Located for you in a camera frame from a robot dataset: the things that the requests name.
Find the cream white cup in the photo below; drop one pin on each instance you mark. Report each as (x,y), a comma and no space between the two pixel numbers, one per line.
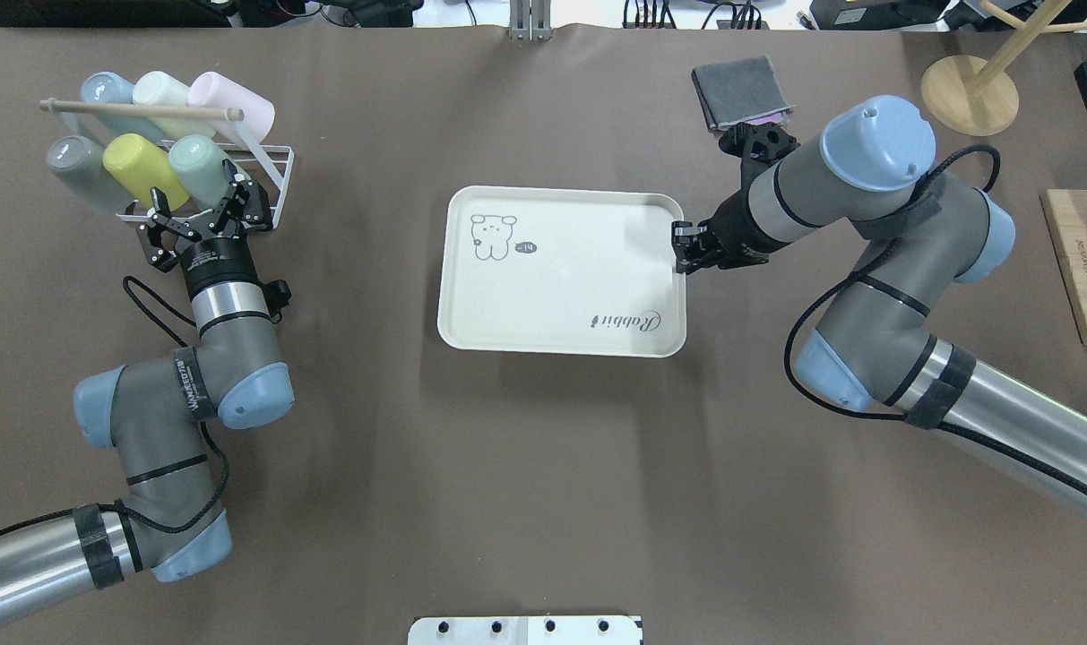
(158,88)

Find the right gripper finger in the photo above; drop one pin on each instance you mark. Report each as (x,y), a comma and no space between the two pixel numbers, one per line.
(686,233)
(691,258)

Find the cream rabbit tray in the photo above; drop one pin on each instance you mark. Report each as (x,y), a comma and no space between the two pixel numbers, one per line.
(561,271)

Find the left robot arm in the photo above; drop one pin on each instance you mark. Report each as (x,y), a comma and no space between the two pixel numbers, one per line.
(155,414)

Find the yellow cup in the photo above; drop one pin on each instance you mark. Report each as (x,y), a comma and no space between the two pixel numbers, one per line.
(139,165)

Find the aluminium frame post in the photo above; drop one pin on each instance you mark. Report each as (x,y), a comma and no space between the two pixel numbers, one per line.
(530,20)

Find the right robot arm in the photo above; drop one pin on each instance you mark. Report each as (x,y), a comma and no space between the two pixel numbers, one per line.
(925,229)

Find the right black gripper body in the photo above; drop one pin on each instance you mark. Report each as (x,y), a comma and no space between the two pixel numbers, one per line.
(732,235)

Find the grey folded cloth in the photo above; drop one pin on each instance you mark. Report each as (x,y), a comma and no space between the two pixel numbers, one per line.
(741,91)

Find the pink cup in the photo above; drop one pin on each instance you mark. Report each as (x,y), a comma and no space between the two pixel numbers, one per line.
(213,90)

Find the green cup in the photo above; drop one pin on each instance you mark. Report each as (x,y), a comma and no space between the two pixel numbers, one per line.
(198,164)

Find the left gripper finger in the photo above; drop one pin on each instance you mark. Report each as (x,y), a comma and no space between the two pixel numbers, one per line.
(243,208)
(159,222)

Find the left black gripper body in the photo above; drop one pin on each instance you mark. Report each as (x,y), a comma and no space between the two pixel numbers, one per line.
(216,261)

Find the wooden cutting board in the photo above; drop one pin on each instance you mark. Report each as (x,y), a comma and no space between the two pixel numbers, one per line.
(1065,211)

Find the white camera stand base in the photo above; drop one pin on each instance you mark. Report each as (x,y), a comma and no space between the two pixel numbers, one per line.
(528,629)

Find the grey cup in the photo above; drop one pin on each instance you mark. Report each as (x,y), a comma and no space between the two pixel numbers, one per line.
(76,161)

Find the wooden mug tree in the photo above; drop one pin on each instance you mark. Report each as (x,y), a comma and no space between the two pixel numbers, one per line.
(976,97)

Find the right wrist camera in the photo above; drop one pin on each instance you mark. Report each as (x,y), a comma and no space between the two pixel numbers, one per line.
(760,143)

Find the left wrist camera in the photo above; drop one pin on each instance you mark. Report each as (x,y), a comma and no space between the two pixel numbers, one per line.
(277,295)

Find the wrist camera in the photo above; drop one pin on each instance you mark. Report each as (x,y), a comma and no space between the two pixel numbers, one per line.
(760,143)
(277,295)

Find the light blue cup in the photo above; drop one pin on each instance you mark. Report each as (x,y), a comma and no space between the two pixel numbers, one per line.
(107,88)

